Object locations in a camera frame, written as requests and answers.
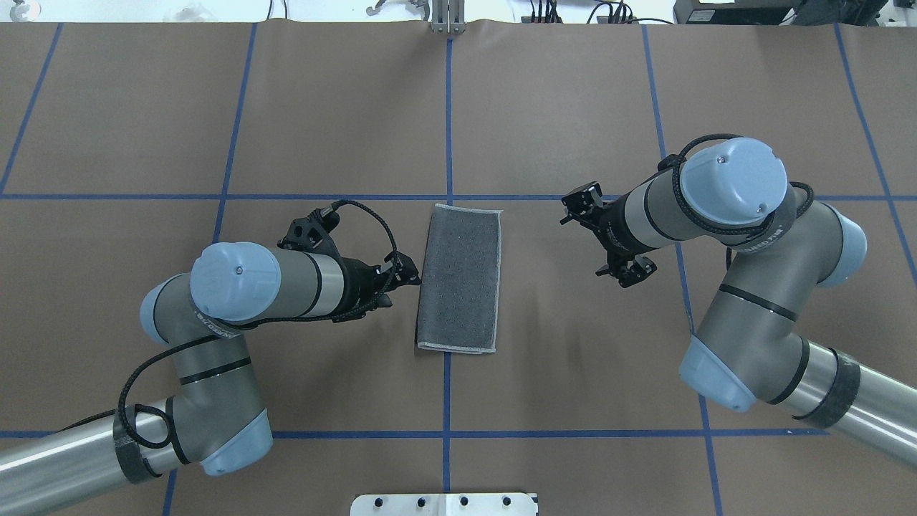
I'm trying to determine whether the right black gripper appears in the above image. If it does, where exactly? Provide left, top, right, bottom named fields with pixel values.
left=560, top=182, right=658, bottom=288

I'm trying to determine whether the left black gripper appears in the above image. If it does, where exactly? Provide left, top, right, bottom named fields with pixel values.
left=340, top=252, right=422, bottom=320

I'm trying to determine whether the pink and grey towel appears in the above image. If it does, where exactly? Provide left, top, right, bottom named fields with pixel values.
left=416, top=204, right=502, bottom=355

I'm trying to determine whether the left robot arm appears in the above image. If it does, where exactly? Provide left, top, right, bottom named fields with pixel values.
left=2, top=242, right=421, bottom=515

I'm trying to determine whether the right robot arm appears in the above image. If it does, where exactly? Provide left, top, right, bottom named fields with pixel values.
left=561, top=133, right=916, bottom=469

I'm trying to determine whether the black box on desk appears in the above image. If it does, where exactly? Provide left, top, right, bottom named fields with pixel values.
left=672, top=1, right=794, bottom=26

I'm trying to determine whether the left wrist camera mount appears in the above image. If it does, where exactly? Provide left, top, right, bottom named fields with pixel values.
left=277, top=206, right=340, bottom=254

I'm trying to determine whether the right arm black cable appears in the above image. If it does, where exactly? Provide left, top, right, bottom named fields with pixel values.
left=659, top=133, right=816, bottom=252

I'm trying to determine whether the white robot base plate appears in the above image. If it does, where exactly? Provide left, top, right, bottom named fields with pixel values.
left=350, top=491, right=540, bottom=515

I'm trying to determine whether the aluminium frame post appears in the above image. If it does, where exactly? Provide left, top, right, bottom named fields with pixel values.
left=427, top=0, right=467, bottom=35

